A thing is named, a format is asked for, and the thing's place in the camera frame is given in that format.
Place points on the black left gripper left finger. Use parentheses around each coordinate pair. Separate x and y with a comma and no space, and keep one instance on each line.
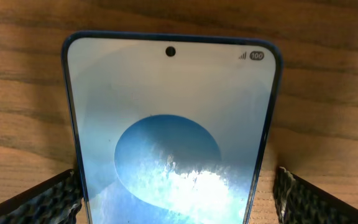
(54,201)

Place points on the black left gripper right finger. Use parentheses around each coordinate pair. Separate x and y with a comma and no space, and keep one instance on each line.
(298,201)

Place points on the blue Galaxy smartphone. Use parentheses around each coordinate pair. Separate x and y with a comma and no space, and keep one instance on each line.
(169,128)

